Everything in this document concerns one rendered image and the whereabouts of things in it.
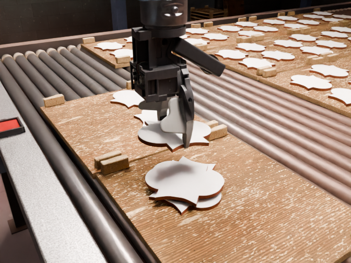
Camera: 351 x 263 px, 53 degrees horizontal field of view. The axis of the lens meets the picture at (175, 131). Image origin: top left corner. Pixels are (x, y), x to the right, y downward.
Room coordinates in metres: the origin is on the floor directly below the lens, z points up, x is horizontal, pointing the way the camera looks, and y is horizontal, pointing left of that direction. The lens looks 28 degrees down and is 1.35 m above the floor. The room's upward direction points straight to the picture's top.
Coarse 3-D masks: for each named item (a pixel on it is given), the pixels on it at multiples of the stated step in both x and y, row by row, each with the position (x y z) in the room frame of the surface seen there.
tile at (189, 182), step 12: (156, 168) 0.58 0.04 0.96; (168, 168) 0.58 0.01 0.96; (180, 168) 0.58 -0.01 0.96; (192, 168) 0.58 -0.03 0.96; (204, 168) 0.58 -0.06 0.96; (156, 180) 0.54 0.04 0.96; (168, 180) 0.54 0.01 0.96; (180, 180) 0.54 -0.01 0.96; (192, 180) 0.54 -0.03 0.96; (204, 180) 0.54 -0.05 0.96; (216, 180) 0.54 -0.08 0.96; (168, 192) 0.51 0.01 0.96; (180, 192) 0.51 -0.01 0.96; (192, 192) 0.51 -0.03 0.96; (204, 192) 0.51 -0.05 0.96; (216, 192) 0.51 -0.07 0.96; (192, 204) 0.48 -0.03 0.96
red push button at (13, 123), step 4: (12, 120) 0.87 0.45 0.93; (16, 120) 0.87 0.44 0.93; (0, 124) 0.84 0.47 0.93; (4, 124) 0.84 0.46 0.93; (8, 124) 0.84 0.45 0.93; (12, 124) 0.84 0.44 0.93; (16, 124) 0.84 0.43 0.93; (0, 128) 0.82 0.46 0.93; (4, 128) 0.82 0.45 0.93; (8, 128) 0.82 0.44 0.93
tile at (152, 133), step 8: (144, 128) 0.59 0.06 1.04; (152, 128) 0.60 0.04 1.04; (200, 128) 0.61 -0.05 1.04; (208, 128) 0.61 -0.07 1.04; (144, 136) 0.56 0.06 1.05; (152, 136) 0.56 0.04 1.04; (160, 136) 0.56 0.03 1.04; (168, 136) 0.57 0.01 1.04; (176, 136) 0.57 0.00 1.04; (192, 136) 0.57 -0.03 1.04; (200, 136) 0.57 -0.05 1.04; (208, 136) 0.59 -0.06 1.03; (152, 144) 0.54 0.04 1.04; (160, 144) 0.54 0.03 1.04; (168, 144) 0.54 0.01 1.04; (176, 144) 0.54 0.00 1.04; (192, 144) 0.55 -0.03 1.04; (200, 144) 0.55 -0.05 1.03; (208, 144) 0.55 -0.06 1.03
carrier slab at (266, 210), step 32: (160, 160) 0.65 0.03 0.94; (192, 160) 0.65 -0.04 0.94; (224, 160) 0.65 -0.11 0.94; (256, 160) 0.65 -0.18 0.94; (128, 192) 0.54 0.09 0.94; (224, 192) 0.54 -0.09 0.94; (256, 192) 0.54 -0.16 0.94; (288, 192) 0.54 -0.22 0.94; (320, 192) 0.54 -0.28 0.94; (160, 224) 0.45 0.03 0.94; (192, 224) 0.45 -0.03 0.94; (224, 224) 0.45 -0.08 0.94; (256, 224) 0.45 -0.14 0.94; (288, 224) 0.45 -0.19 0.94; (320, 224) 0.45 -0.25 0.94; (160, 256) 0.38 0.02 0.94; (192, 256) 0.38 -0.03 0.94; (224, 256) 0.38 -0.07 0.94; (256, 256) 0.38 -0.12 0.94; (288, 256) 0.38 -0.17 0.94; (320, 256) 0.38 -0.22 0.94
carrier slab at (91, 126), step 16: (96, 96) 1.03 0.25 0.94; (112, 96) 1.03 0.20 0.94; (48, 112) 0.90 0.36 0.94; (64, 112) 0.90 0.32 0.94; (80, 112) 0.90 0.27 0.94; (96, 112) 0.90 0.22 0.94; (112, 112) 0.90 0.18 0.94; (128, 112) 0.90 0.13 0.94; (64, 128) 0.80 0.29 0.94; (80, 128) 0.80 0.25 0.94; (96, 128) 0.80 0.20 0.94; (112, 128) 0.80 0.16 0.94; (128, 128) 0.80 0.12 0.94; (80, 144) 0.72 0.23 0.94; (96, 144) 0.72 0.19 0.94; (112, 144) 0.72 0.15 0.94; (128, 144) 0.72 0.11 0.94; (144, 144) 0.72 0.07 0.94; (80, 160) 0.66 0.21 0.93
